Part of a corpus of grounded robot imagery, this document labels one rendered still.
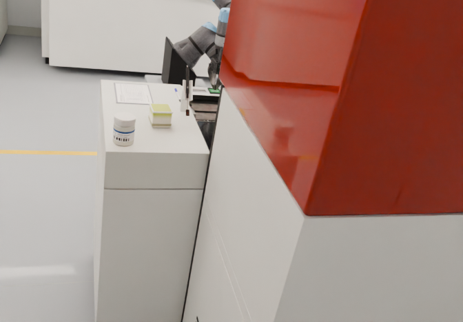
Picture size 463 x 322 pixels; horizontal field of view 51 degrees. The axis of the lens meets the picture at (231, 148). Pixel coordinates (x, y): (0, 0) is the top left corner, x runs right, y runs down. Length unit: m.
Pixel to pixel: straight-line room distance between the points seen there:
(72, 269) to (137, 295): 0.65
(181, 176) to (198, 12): 3.23
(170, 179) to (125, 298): 0.57
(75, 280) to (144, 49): 2.79
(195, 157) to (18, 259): 1.29
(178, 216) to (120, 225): 0.21
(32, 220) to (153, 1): 2.52
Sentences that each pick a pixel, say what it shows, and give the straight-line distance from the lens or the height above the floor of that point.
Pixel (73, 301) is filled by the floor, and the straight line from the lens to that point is 2.43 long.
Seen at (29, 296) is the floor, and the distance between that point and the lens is 2.47.
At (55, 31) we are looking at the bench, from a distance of 4.73.
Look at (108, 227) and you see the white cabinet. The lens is 1.77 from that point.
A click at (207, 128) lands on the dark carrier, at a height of 0.90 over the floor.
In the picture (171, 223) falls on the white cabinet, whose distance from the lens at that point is 1.79.
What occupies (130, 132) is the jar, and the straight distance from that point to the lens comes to 1.61.
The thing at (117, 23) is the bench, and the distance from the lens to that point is 4.70.
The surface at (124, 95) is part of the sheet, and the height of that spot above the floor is 0.97.
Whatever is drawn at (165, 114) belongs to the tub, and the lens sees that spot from 1.75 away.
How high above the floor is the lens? 1.75
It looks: 27 degrees down
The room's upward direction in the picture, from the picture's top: 11 degrees clockwise
